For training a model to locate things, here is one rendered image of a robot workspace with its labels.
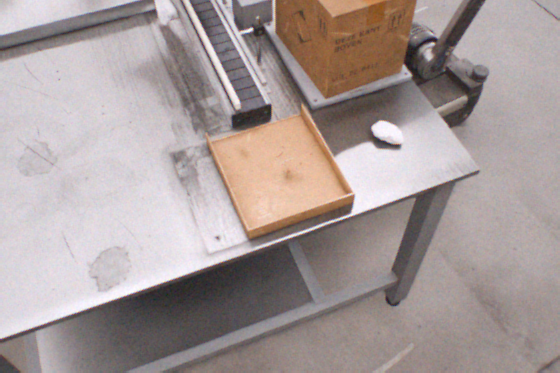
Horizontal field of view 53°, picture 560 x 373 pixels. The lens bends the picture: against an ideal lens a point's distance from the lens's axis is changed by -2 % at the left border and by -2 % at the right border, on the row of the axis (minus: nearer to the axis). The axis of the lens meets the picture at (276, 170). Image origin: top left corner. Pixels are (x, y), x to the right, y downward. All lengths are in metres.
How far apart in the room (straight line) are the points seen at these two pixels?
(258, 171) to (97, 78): 0.56
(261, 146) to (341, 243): 0.90
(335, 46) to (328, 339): 1.08
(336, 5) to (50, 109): 0.80
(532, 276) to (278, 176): 1.28
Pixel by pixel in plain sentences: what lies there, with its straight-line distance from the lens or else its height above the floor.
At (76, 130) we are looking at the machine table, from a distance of 1.57.
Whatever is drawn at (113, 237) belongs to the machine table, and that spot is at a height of 0.83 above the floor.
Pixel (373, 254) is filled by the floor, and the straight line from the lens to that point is 2.25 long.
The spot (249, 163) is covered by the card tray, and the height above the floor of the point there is 0.83.
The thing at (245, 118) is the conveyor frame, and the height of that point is 0.85.
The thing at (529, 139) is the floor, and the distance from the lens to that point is 2.78.
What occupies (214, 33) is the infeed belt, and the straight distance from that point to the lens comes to 1.68.
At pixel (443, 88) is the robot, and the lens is 2.51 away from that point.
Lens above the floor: 1.95
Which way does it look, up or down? 53 degrees down
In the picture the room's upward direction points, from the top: straight up
